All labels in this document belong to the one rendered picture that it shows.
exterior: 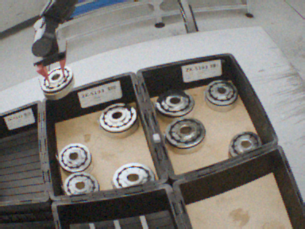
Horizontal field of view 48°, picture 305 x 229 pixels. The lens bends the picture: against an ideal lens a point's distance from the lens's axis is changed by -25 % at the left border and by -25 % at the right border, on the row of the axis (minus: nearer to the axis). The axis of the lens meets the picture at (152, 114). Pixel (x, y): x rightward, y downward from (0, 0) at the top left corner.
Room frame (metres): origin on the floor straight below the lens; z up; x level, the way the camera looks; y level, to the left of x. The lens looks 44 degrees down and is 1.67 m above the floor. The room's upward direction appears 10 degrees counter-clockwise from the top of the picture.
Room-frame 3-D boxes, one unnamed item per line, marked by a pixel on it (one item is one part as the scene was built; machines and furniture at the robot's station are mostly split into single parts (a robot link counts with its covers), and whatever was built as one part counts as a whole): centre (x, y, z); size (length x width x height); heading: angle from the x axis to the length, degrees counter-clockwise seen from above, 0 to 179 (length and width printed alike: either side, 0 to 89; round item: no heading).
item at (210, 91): (0.89, -0.20, 0.86); 0.10 x 0.10 x 0.01
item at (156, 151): (0.75, 0.16, 0.92); 0.40 x 0.30 x 0.02; 6
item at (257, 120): (0.78, -0.14, 0.87); 0.40 x 0.30 x 0.11; 6
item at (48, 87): (0.86, 0.23, 1.04); 0.10 x 0.10 x 0.01
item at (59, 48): (0.85, 0.24, 1.16); 0.10 x 0.07 x 0.07; 95
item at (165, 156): (0.78, -0.14, 0.92); 0.40 x 0.30 x 0.02; 6
